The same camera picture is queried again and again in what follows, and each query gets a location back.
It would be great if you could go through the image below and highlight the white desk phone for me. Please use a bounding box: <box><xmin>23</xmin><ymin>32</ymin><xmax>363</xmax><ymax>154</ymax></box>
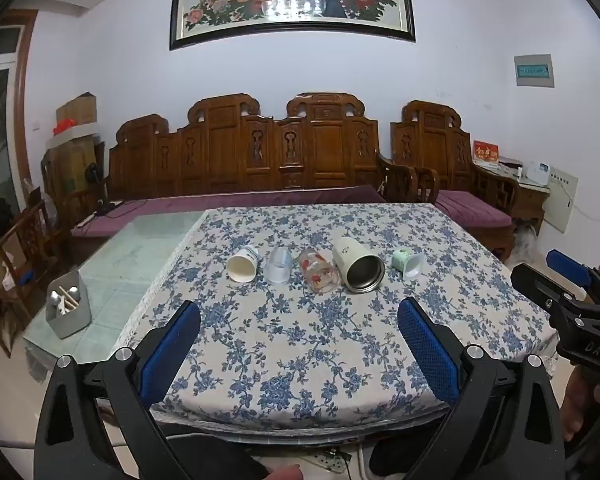
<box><xmin>521</xmin><ymin>160</ymin><xmax>552</xmax><ymax>187</ymax></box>

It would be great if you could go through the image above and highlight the white paper cup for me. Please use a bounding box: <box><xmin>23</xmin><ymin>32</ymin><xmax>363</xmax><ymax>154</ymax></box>
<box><xmin>226</xmin><ymin>245</ymin><xmax>259</xmax><ymax>283</ymax></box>

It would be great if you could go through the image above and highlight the blue floral tablecloth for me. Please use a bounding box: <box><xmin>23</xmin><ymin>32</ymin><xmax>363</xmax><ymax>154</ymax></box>
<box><xmin>115</xmin><ymin>203</ymin><xmax>558</xmax><ymax>433</ymax></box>

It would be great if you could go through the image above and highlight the square purple seat cushion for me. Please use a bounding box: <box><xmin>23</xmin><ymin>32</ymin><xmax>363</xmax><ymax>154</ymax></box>
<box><xmin>434</xmin><ymin>190</ymin><xmax>514</xmax><ymax>229</ymax></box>

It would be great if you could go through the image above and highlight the person's right hand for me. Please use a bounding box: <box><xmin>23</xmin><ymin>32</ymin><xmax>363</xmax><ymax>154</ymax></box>
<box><xmin>560</xmin><ymin>370</ymin><xmax>600</xmax><ymax>443</ymax></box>

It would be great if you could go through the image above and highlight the red card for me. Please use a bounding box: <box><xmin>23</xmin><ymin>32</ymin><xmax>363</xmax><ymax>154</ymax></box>
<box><xmin>472</xmin><ymin>140</ymin><xmax>501</xmax><ymax>166</ymax></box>

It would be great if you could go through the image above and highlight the small cardboard box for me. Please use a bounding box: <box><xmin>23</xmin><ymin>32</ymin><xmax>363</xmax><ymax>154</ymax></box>
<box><xmin>55</xmin><ymin>92</ymin><xmax>99</xmax><ymax>127</ymax></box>

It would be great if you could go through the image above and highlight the wooden chair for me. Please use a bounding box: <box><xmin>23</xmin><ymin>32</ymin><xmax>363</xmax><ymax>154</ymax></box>
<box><xmin>0</xmin><ymin>199</ymin><xmax>67</xmax><ymax>358</ymax></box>

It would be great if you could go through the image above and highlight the white leaning board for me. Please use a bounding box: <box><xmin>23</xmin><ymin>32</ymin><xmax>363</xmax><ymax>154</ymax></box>
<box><xmin>544</xmin><ymin>167</ymin><xmax>580</xmax><ymax>234</ymax></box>

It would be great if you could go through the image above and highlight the grey cutlery holder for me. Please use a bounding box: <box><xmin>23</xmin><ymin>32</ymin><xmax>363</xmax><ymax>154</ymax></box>
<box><xmin>45</xmin><ymin>270</ymin><xmax>92</xmax><ymax>339</ymax></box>

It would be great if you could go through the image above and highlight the small green cup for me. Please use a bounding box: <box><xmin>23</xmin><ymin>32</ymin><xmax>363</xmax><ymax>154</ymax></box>
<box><xmin>392</xmin><ymin>247</ymin><xmax>425</xmax><ymax>281</ymax></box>

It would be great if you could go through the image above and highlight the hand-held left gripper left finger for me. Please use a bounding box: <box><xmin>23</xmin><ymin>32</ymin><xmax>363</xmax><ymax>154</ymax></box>
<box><xmin>34</xmin><ymin>301</ymin><xmax>202</xmax><ymax>480</ymax></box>

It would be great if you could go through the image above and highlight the long purple seat cushion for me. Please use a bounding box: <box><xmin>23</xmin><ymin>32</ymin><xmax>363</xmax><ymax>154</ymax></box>
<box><xmin>70</xmin><ymin>185</ymin><xmax>388</xmax><ymax>239</ymax></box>

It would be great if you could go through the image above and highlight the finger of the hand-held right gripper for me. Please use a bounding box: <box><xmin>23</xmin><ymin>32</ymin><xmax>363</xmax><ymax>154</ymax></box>
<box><xmin>546</xmin><ymin>249</ymin><xmax>600</xmax><ymax>293</ymax></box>
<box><xmin>510</xmin><ymin>263</ymin><xmax>581</xmax><ymax>313</ymax></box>

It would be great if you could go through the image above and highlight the carved wooden sofa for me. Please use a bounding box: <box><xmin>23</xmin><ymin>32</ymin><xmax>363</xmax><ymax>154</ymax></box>
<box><xmin>105</xmin><ymin>92</ymin><xmax>388</xmax><ymax>211</ymax></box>

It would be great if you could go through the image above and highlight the clear plastic cup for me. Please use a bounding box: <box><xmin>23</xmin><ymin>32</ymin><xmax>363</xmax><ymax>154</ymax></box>
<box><xmin>264</xmin><ymin>247</ymin><xmax>301</xmax><ymax>284</ymax></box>

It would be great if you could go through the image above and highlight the red printed glass cup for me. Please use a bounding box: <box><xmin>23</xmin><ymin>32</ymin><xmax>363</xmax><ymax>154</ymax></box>
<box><xmin>298</xmin><ymin>248</ymin><xmax>340</xmax><ymax>294</ymax></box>

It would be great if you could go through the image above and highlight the white power strip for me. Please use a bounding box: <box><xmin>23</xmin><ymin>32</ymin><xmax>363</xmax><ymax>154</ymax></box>
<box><xmin>302</xmin><ymin>449</ymin><xmax>353</xmax><ymax>476</ymax></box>

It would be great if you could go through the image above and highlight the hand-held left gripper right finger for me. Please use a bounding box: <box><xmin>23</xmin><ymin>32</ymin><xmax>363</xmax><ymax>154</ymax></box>
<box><xmin>396</xmin><ymin>296</ymin><xmax>566</xmax><ymax>480</ymax></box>

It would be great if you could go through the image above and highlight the wooden side table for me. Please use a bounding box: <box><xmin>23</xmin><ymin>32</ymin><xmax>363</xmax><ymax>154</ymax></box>
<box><xmin>479</xmin><ymin>162</ymin><xmax>550</xmax><ymax>236</ymax></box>

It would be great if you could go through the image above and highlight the white wall electrical panel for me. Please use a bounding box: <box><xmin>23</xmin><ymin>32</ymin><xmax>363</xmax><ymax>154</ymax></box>
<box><xmin>513</xmin><ymin>53</ymin><xmax>555</xmax><ymax>89</ymax></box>

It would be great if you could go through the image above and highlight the cream steel tumbler cup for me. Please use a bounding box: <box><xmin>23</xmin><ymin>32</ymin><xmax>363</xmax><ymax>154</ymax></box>
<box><xmin>332</xmin><ymin>236</ymin><xmax>386</xmax><ymax>294</ymax></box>

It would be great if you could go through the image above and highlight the carved wooden armchair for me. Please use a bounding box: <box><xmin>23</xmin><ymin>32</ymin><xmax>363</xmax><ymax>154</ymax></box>
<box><xmin>377</xmin><ymin>100</ymin><xmax>518</xmax><ymax>262</ymax></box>

